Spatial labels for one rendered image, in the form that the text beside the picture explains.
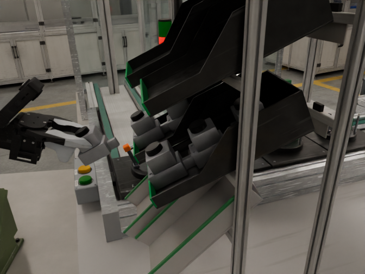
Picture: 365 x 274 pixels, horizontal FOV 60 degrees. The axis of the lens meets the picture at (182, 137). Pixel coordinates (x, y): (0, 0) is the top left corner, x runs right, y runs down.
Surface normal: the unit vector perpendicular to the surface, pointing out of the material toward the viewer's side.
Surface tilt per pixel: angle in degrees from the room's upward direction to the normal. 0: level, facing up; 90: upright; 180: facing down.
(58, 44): 90
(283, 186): 90
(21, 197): 0
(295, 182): 90
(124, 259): 0
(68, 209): 0
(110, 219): 90
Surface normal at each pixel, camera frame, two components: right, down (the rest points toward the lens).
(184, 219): -0.72, -0.58
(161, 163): 0.14, 0.43
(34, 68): 0.43, 0.38
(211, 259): -0.03, -0.90
